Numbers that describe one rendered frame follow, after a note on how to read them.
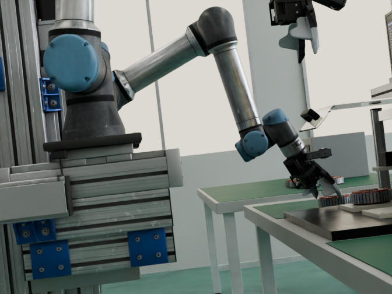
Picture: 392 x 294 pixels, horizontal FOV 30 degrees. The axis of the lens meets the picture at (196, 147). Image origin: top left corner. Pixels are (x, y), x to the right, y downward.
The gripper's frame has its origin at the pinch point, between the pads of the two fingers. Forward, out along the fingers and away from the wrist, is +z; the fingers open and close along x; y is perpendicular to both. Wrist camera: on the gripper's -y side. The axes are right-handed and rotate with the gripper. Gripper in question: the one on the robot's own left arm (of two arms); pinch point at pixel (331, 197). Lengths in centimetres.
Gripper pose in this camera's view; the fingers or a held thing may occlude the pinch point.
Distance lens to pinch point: 247.5
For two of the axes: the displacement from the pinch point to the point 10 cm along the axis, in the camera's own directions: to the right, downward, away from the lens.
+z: 5.4, 8.1, 2.1
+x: 4.4, -0.6, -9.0
